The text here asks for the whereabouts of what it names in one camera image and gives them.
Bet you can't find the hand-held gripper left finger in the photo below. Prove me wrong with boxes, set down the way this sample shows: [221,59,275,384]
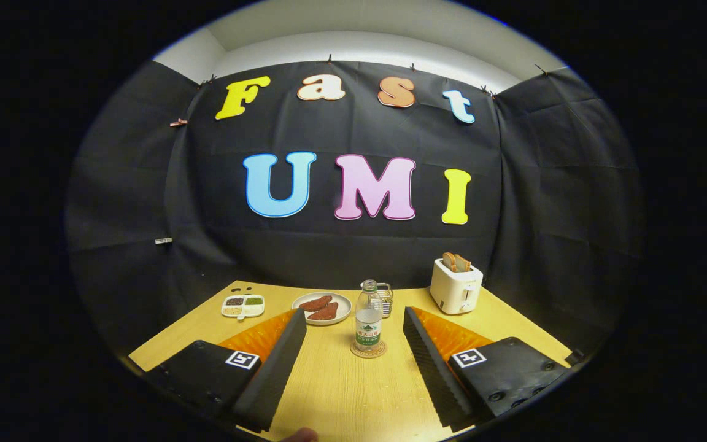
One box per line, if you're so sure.
[144,309,308,433]

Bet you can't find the black backdrop cloth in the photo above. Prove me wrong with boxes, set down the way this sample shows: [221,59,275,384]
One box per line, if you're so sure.
[65,54,646,369]

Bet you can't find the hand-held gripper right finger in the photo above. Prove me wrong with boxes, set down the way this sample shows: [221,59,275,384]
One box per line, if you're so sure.
[403,307,573,433]

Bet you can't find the white divided condiment dish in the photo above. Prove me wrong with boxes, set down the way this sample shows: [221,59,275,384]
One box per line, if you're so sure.
[221,294,266,322]

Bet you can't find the wire basket holder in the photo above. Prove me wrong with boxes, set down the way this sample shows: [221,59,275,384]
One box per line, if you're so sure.
[377,282,395,318]

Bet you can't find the clear plastic juice bottle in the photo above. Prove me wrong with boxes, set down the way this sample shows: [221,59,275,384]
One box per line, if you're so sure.
[354,279,384,352]

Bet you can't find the white toaster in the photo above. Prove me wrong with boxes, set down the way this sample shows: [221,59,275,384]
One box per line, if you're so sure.
[430,258,484,316]

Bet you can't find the round white plate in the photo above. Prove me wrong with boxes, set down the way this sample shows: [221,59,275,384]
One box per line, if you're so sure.
[292,292,353,326]

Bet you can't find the round cork coaster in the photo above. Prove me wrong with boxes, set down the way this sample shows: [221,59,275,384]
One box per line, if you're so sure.
[350,339,388,359]

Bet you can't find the wooden table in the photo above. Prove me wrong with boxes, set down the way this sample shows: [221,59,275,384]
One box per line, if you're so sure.
[128,281,575,442]

